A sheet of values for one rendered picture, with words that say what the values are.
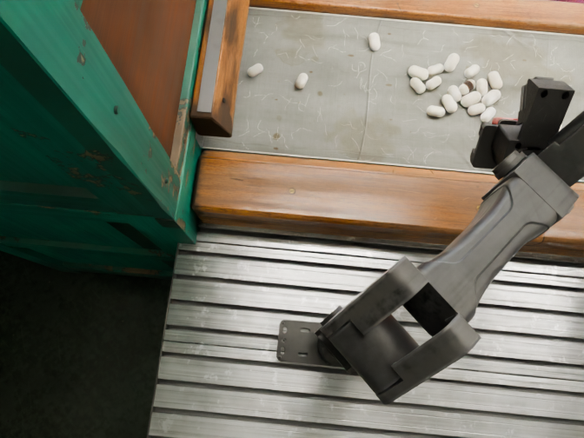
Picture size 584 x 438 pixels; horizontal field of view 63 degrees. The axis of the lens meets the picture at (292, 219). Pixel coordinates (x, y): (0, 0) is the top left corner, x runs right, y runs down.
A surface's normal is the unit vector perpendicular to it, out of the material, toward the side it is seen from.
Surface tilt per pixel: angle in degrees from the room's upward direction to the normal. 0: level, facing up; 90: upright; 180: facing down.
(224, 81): 67
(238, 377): 0
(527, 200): 20
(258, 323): 0
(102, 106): 90
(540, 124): 50
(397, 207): 0
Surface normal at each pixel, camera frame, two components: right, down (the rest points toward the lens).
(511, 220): 0.27, -0.46
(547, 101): -0.07, 0.57
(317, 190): 0.01, -0.25
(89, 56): 1.00, 0.09
